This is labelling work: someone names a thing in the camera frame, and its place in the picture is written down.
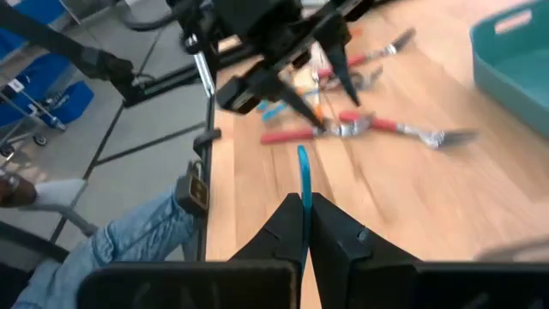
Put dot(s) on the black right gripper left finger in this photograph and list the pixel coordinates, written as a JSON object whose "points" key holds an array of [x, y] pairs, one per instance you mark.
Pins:
{"points": [[279, 244]]}

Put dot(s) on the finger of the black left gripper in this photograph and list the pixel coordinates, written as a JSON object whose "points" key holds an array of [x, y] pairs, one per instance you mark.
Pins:
{"points": [[298, 103], [343, 68]]}

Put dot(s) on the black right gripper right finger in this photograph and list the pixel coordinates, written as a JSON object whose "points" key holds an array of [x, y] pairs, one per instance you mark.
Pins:
{"points": [[343, 257]]}

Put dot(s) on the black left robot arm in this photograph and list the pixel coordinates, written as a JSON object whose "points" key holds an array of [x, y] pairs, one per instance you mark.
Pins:
{"points": [[193, 21]]}

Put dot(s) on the brass padlock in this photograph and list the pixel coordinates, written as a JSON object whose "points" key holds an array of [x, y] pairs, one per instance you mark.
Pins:
{"points": [[193, 193]]}

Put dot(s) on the person's leg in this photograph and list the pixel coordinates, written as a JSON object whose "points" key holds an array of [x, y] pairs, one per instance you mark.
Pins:
{"points": [[128, 236]]}

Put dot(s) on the teal plastic bin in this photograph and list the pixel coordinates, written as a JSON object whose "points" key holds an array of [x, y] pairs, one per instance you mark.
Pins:
{"points": [[514, 77]]}

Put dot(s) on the blue bin cart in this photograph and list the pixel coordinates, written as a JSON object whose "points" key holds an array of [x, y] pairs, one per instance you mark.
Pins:
{"points": [[38, 77]]}

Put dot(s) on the brown shoe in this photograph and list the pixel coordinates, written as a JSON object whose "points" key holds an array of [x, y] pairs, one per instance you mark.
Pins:
{"points": [[17, 193]]}

